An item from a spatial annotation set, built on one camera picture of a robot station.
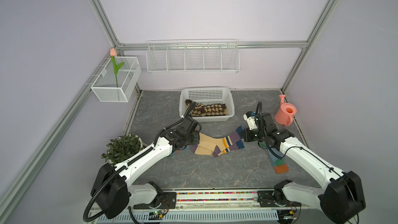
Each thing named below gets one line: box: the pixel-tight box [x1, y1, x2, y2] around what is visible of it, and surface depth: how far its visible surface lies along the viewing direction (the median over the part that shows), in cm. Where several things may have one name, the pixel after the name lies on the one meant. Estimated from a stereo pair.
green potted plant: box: [101, 133, 148, 165], surface depth 74 cm
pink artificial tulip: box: [109, 47, 125, 88], surface depth 86 cm
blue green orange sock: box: [169, 148, 188, 158], surface depth 91 cm
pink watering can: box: [274, 94, 297, 128], surface depth 97 cm
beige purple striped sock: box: [190, 125, 245, 158], surface depth 87 cm
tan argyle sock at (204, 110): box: [191, 103, 230, 117], surface depth 107 cm
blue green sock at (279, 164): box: [267, 147, 290, 175], surface depth 84 cm
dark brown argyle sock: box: [185, 99, 229, 117], surface depth 107 cm
